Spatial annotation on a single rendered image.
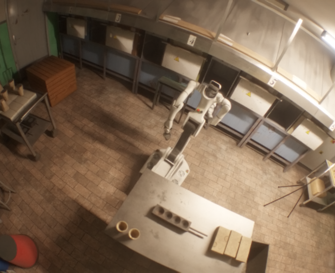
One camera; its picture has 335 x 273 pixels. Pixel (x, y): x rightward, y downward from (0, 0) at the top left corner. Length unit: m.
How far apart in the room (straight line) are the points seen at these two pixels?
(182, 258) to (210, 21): 2.79
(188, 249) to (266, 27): 3.02
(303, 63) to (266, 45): 0.67
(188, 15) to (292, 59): 1.62
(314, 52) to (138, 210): 3.36
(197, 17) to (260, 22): 1.01
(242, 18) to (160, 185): 2.57
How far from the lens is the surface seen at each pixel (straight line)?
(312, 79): 2.94
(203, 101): 1.94
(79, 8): 3.66
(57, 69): 3.55
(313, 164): 4.72
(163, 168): 2.15
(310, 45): 3.44
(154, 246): 1.45
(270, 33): 2.96
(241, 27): 2.79
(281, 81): 2.51
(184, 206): 1.58
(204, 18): 2.73
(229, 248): 1.60
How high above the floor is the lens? 2.28
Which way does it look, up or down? 48 degrees down
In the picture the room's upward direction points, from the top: 20 degrees clockwise
